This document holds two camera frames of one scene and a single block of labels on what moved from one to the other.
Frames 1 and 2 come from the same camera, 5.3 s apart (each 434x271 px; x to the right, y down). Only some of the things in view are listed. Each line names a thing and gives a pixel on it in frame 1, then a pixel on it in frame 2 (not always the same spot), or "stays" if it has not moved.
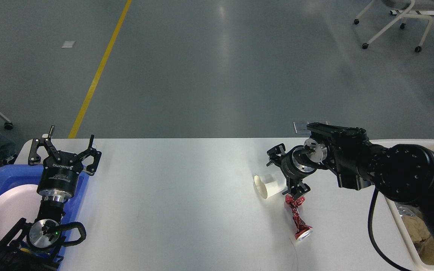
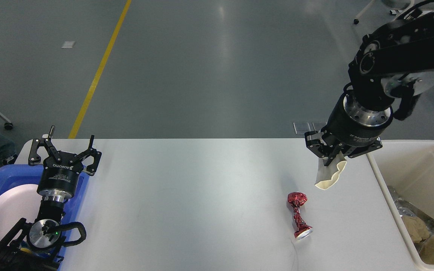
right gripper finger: [296, 188] -> [318, 144]
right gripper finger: [276, 151] -> [353, 151]
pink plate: [6, 209] stays
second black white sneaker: [10, 159] stays
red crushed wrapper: [303, 231] stays
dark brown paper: [418, 230] stays
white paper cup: [268, 190] -> [327, 176]
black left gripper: [58, 180] stays
